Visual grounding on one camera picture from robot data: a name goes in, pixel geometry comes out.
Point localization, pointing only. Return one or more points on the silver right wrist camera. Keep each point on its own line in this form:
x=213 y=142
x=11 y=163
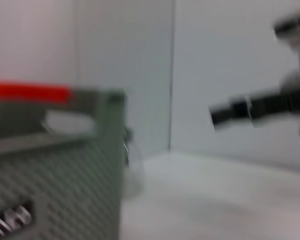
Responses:
x=295 y=25

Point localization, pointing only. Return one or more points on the grey-green perforated storage bin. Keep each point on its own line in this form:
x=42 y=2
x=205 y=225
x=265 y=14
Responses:
x=65 y=175

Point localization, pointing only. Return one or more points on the glass teapot with black lid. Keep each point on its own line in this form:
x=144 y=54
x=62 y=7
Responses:
x=135 y=170

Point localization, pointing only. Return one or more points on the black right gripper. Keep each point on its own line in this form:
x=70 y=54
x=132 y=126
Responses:
x=277 y=105

